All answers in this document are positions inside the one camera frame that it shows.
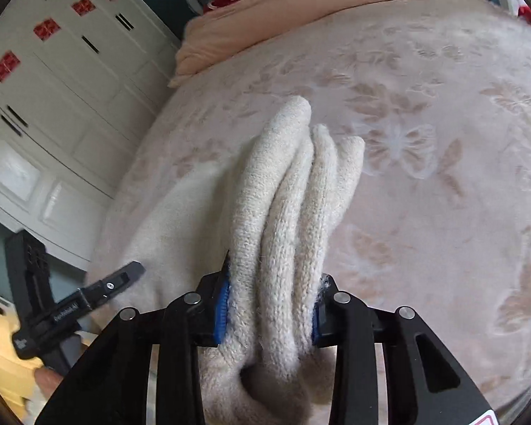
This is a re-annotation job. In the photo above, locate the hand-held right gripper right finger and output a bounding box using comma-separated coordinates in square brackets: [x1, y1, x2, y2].
[310, 274, 497, 425]

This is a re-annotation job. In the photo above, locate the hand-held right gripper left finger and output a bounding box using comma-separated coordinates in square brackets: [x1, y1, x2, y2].
[35, 249, 231, 425]

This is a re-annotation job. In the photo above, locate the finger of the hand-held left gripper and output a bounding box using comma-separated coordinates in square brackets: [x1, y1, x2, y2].
[82, 261, 146, 309]

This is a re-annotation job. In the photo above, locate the cream knit sweater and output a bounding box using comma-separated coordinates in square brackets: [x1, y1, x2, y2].
[86, 96, 366, 425]

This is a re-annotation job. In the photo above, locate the person's left hand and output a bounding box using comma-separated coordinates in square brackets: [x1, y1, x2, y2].
[33, 367, 67, 389]

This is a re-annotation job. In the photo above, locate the yellow storage box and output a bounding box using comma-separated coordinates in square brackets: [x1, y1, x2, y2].
[0, 309, 42, 409]

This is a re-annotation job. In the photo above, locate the pink floral blanket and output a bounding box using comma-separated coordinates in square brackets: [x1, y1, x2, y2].
[86, 2, 531, 421]

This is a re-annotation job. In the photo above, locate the white wardrobe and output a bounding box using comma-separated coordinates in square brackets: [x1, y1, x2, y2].
[0, 0, 183, 272]

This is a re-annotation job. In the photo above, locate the peach pillow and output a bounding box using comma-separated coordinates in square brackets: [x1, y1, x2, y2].
[168, 0, 486, 89]

